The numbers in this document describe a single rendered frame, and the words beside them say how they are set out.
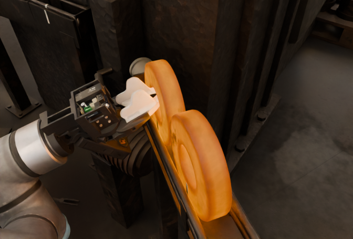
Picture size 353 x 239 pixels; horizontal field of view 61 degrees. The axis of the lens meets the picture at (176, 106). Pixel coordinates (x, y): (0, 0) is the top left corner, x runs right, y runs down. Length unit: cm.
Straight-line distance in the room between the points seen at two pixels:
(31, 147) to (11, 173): 5
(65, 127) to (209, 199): 27
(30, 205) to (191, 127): 33
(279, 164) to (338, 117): 47
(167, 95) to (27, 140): 24
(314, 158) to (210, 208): 111
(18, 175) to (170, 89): 29
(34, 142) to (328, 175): 119
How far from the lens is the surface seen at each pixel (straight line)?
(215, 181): 37
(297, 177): 138
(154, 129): 54
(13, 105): 177
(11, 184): 58
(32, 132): 54
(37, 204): 59
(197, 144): 37
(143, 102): 51
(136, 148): 72
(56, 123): 51
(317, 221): 131
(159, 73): 49
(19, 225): 53
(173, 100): 48
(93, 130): 51
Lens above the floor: 109
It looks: 44 degrees down
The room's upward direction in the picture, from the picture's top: straight up
